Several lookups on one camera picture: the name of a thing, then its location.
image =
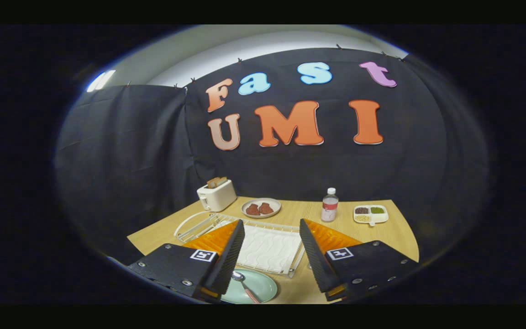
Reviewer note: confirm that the beige round plate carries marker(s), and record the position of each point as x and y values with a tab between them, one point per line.
274	203

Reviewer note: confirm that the white toaster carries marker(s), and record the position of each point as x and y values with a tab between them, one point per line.
217	198

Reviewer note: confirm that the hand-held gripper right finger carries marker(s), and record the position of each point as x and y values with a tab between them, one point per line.
315	260

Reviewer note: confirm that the white divided dish with beans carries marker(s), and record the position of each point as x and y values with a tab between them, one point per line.
379	217

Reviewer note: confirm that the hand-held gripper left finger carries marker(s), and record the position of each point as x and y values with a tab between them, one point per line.
226	260

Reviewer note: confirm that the clear bottle with red label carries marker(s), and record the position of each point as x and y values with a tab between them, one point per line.
329	208

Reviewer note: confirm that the red raw steak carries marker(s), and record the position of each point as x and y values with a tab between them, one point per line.
266	209
253	210

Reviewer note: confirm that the ceiling light strip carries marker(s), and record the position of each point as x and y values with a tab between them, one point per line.
101	80

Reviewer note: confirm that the white drain tray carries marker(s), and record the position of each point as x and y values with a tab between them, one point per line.
267	246

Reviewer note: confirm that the black backdrop cloth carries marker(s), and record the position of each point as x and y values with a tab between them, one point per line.
130	160

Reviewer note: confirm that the light green plate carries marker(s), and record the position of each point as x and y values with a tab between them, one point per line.
263	283

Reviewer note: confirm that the brown toast slice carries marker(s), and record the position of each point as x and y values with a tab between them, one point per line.
223	181
212	183

